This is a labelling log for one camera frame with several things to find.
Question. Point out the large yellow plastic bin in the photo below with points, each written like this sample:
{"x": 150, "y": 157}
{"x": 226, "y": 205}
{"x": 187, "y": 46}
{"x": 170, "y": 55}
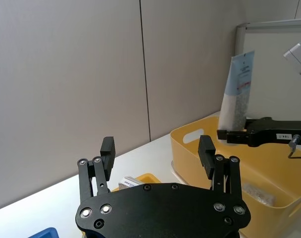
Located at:
{"x": 187, "y": 153}

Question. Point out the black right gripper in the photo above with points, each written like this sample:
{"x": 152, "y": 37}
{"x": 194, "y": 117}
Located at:
{"x": 279, "y": 134}

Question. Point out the small yellow plastic bin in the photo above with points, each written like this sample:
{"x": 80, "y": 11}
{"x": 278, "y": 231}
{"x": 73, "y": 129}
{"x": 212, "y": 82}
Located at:
{"x": 148, "y": 179}

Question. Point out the clear packet of grains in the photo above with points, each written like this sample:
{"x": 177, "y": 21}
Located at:
{"x": 259, "y": 194}

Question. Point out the clear packet with white label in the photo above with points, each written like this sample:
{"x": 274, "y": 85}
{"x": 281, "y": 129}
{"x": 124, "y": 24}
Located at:
{"x": 129, "y": 183}

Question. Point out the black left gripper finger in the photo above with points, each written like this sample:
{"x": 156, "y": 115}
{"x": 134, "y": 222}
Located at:
{"x": 104, "y": 173}

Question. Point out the pale blue clear-window pouch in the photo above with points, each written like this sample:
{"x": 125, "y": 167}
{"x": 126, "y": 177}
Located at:
{"x": 237, "y": 99}

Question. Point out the blue plastic bin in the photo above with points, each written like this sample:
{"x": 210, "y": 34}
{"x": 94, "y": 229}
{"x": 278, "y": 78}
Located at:
{"x": 45, "y": 233}

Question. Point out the white panel with aluminium frame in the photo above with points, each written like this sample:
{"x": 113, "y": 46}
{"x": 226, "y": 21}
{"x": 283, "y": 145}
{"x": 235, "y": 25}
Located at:
{"x": 271, "y": 81}

